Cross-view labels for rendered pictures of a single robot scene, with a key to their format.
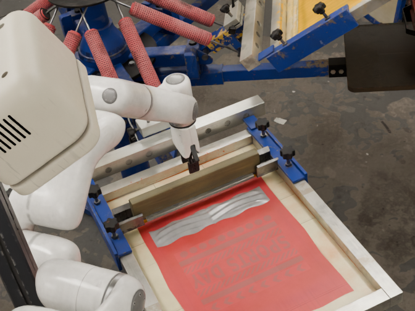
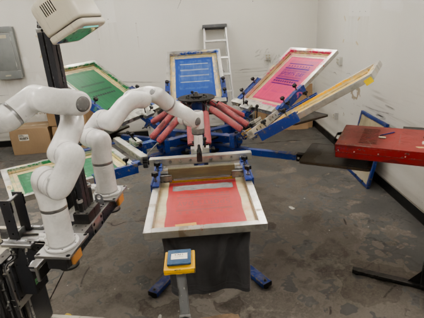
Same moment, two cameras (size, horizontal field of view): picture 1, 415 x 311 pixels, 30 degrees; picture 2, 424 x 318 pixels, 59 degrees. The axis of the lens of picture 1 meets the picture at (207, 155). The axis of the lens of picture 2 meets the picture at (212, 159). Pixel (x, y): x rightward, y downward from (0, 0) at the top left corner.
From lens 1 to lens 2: 0.94 m
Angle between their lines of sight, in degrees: 24
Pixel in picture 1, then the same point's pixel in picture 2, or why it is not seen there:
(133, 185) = not seen: hidden behind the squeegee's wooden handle
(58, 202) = (108, 115)
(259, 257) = (212, 202)
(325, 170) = (304, 231)
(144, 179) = not seen: hidden behind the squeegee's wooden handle
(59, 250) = (100, 132)
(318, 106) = (313, 206)
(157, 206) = (180, 175)
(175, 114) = (184, 115)
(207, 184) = (206, 171)
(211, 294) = (182, 209)
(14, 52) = not seen: outside the picture
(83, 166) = (123, 105)
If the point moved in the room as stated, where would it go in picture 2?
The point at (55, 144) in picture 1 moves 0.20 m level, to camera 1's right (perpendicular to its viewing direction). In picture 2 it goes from (64, 17) to (120, 14)
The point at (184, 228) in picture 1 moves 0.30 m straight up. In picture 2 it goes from (188, 187) to (184, 139)
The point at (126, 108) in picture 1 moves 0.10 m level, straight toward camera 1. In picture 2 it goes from (157, 98) to (151, 102)
